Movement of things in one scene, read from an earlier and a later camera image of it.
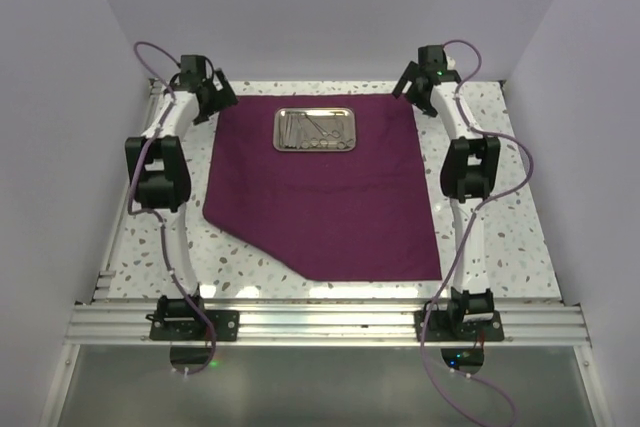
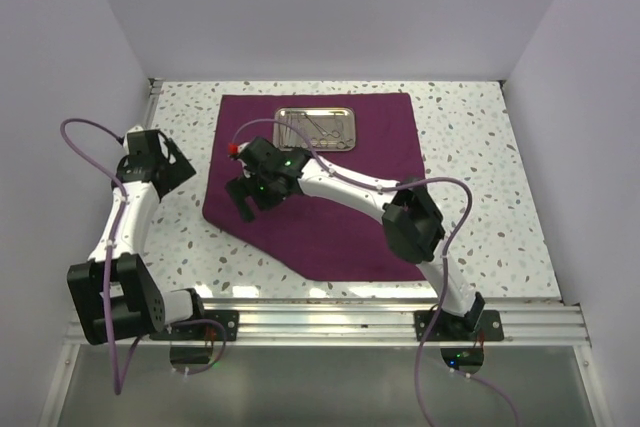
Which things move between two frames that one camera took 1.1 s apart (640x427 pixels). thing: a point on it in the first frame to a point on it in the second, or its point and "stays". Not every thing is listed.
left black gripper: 221,101 to 179,169
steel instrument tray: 315,129 stays
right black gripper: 411,74 to 238,189
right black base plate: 459,326 stays
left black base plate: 225,324 stays
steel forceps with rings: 335,133 stays
